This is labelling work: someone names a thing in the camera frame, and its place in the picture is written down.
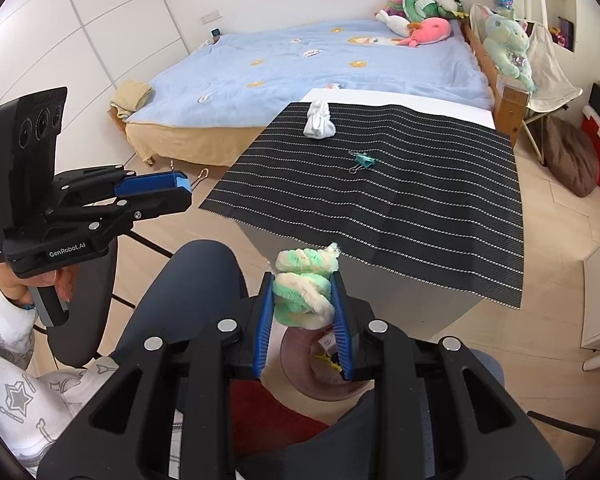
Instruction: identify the green striped plush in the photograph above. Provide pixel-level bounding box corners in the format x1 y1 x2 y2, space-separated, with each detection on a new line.
402 0 446 22

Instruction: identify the black office chair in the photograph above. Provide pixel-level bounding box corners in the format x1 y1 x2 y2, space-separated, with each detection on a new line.
32 230 176 368

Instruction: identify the brown cushion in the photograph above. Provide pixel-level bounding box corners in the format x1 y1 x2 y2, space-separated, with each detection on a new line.
545 117 600 198

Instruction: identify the red storage box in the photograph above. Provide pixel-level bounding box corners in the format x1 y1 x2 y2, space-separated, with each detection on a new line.
580 105 600 193

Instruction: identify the red cloth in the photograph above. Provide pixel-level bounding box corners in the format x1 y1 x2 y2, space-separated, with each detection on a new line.
230 380 331 456

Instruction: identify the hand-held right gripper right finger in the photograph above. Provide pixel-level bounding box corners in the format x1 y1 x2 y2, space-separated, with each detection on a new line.
330 272 566 480

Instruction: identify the beige folded cloth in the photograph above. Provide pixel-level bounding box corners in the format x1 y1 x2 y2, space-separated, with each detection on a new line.
111 80 154 121

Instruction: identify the person's patterned white top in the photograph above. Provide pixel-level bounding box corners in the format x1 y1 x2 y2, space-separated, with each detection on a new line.
0 330 121 466

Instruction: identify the white green plush toy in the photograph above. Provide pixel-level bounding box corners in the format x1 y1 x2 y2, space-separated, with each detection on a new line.
436 0 468 18

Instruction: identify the pink trash bin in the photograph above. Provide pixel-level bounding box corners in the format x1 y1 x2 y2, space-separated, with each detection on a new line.
280 325 376 401

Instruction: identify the teal binder clip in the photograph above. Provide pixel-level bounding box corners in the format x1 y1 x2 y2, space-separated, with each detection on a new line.
347 151 377 175

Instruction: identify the person's left hand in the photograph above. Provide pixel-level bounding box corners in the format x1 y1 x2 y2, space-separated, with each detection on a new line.
0 265 75 308

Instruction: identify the person's left leg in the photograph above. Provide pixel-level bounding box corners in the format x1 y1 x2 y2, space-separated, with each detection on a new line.
97 240 251 361

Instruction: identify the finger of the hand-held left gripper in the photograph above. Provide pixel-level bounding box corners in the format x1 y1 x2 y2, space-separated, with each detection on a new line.
54 165 191 208
60 191 193 235

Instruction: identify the person's left forearm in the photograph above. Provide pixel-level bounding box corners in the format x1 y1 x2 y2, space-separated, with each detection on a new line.
0 270 37 376

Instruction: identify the white rabbit plush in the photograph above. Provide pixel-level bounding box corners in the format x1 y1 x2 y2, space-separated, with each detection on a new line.
375 9 421 36

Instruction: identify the mint unicorn plush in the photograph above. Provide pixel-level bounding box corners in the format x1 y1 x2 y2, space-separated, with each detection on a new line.
482 7 536 93

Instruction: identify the pink whale plush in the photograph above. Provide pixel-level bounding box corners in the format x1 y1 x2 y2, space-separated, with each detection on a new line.
397 16 453 48

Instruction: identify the white canvas folding chair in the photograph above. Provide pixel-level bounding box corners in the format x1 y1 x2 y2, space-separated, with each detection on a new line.
470 0 583 166

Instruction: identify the rolled white sock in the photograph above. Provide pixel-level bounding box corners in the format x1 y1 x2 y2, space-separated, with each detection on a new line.
302 100 335 139

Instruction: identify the dark purple box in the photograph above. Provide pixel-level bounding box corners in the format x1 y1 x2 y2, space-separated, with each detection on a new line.
557 16 576 51

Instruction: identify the light blue blanket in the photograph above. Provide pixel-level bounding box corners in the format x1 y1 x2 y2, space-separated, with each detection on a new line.
125 19 496 128

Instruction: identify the black striped mat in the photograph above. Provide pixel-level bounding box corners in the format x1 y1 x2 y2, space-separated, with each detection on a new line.
198 101 525 311

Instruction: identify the white wardrobe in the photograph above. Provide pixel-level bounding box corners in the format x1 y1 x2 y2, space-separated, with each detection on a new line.
0 0 191 171

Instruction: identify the green white fuzzy sock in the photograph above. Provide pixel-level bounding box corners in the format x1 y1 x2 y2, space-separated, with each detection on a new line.
271 242 342 331

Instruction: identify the wooden bed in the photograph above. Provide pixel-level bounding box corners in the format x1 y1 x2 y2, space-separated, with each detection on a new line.
107 12 536 168

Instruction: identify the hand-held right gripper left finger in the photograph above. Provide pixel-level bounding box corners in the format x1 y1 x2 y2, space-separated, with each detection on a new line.
36 272 276 480

